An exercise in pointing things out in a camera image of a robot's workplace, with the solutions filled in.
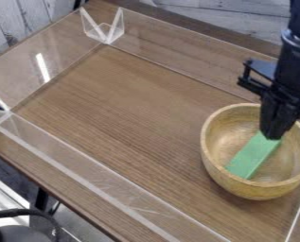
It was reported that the clear acrylic enclosure wall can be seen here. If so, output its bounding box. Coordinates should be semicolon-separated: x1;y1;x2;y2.
0;3;300;242

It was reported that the brown wooden bowl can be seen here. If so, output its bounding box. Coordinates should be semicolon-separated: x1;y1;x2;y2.
200;103;300;200

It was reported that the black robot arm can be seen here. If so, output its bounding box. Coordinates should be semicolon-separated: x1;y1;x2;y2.
238;0;300;140

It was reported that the green rectangular block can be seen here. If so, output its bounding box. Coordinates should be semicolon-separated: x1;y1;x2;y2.
224;131;281;180

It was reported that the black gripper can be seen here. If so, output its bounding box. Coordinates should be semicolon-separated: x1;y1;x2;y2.
238;29;300;140

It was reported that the black table leg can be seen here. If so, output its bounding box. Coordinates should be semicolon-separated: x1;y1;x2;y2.
35;188;50;212

